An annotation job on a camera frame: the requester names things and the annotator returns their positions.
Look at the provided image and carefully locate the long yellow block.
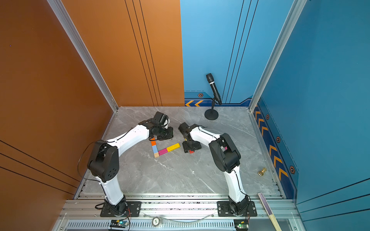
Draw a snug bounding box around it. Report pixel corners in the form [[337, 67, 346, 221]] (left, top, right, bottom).
[[167, 143, 181, 152]]

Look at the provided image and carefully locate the magenta block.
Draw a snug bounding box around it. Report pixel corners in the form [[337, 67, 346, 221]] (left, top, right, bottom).
[[158, 149, 168, 156]]

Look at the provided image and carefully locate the light blue block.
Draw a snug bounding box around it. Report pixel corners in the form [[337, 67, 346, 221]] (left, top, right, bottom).
[[152, 145, 158, 154]]

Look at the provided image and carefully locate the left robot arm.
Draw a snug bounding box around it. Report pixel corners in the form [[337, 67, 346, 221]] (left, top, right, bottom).
[[87, 118, 173, 217]]

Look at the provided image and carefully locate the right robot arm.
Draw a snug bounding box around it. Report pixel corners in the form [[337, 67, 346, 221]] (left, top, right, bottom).
[[178, 123, 251, 216]]

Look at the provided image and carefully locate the black microphone on stand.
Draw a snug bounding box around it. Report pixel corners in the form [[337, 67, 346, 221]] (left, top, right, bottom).
[[204, 73, 222, 120]]

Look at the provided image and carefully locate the brass knob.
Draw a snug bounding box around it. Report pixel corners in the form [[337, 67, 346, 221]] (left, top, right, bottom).
[[258, 167, 267, 176]]

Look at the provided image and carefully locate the right green circuit board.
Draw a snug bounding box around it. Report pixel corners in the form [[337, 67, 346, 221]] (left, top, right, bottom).
[[233, 219, 249, 231]]

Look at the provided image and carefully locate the green circuit board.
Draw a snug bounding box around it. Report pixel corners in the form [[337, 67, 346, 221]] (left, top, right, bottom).
[[233, 219, 249, 231], [109, 219, 130, 231]]

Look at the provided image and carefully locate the left green circuit board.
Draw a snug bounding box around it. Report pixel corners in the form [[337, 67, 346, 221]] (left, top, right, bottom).
[[109, 219, 130, 231]]

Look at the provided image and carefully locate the folded fan stick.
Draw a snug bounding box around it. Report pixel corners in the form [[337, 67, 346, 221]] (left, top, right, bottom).
[[257, 193, 282, 231]]

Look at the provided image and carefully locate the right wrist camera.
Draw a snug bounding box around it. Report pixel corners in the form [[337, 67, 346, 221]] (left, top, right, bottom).
[[178, 122, 191, 136]]

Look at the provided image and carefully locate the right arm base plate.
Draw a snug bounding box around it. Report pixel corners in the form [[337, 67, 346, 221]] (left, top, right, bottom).
[[217, 201, 258, 217]]

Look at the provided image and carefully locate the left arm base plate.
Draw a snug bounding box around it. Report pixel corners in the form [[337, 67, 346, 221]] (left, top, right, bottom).
[[100, 201, 142, 218]]

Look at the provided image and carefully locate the aluminium front rail frame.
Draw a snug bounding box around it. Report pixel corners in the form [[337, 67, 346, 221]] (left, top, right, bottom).
[[53, 193, 305, 231]]

